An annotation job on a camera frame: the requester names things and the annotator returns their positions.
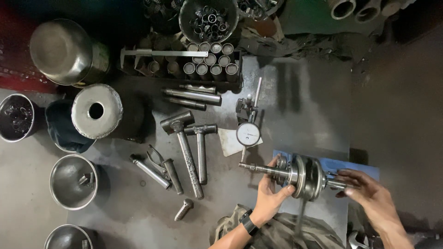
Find person's right hand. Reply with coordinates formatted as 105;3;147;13
333;168;394;222

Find person's left hand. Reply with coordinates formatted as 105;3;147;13
250;154;297;227

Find steel crankshaft assembly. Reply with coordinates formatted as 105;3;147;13
238;153;354;238

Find black wristwatch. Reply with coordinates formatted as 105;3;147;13
238;208;260;237

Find olive cloth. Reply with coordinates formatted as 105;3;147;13
209;204;345;249

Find steel spanner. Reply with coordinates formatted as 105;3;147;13
347;230;371;249

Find dial indicator on stand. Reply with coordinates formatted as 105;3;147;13
235;77;263;164

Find white paper sheet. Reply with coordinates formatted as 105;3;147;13
217;128;263;157

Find small steel hammer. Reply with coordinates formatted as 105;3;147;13
183;123;219;185

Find short steel pin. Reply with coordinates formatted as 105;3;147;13
174;198;195;222

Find large steel hammer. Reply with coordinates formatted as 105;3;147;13
159;110;205;200

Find dark steel punch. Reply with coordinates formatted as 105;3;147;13
162;158;185;196

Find circlip pliers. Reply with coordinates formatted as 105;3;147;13
146;144;172;181

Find shiny steel punch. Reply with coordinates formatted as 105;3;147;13
129;154;173;190

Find dark thin steel rod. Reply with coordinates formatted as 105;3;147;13
164;96;207;111

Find long thick steel rod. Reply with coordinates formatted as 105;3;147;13
162;87;222;106

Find short steel rod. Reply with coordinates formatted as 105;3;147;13
179;84;218;95

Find group of steel sleeves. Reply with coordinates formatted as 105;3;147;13
182;41;239;82

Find dirty grey rag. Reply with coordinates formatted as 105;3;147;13
238;17;351;60

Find steel vernier caliper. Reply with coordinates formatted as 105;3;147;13
120;47;210;69

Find black parts tray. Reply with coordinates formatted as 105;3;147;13
119;34;243;89

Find steel pipe section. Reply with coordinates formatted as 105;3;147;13
380;0;404;17
328;0;357;21
354;0;381;23

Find round steel block with hole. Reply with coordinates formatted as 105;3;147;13
71;83;124;140

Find small metal fittings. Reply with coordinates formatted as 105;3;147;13
78;172;96;189

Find pile of bearing cages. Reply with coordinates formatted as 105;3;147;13
189;5;230;42

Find steel bowl of small parts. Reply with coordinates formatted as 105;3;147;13
237;0;285;20

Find steel bowl with bearing cages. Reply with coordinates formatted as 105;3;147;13
178;0;239;45

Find steel bowl with fittings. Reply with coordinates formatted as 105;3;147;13
49;154;99;211

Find steel bowl with one part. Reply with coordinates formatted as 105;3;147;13
44;224;94;249

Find dark bowl of rings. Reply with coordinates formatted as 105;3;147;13
143;0;184;22

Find bowl with dark cloth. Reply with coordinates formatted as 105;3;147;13
45;99;97;154

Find large upturned steel pot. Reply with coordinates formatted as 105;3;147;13
29;18;111;87

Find steel cup with clips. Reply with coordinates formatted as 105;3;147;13
0;93;37;143

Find red metal box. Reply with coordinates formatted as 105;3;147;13
0;0;60;94

